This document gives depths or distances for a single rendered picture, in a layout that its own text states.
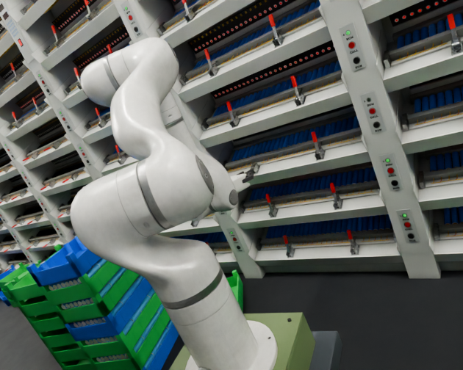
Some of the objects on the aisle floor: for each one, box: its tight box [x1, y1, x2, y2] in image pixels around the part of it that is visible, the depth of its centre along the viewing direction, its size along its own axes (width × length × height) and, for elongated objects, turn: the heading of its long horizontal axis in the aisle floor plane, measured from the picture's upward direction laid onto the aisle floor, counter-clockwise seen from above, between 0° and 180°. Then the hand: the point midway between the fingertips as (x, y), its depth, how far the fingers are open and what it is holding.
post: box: [319, 0, 441, 278], centre depth 104 cm, size 20×9×169 cm, turn 19°
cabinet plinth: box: [221, 261, 463, 273], centre depth 149 cm, size 16×219×5 cm, turn 109°
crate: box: [226, 269, 243, 313], centre depth 148 cm, size 30×20×8 cm
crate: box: [142, 324, 179, 370], centre depth 141 cm, size 30×20×8 cm
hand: (245, 175), depth 131 cm, fingers open, 3 cm apart
